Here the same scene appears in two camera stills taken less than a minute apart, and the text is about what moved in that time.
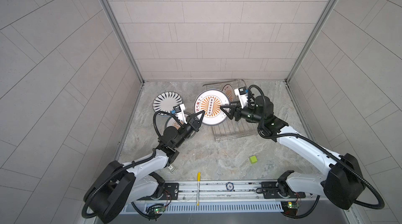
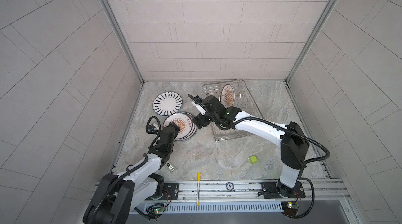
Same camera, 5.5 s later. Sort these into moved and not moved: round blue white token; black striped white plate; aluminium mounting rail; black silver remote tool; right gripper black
Moved: right gripper black
Not moved: aluminium mounting rail; black silver remote tool; round blue white token; black striped white plate
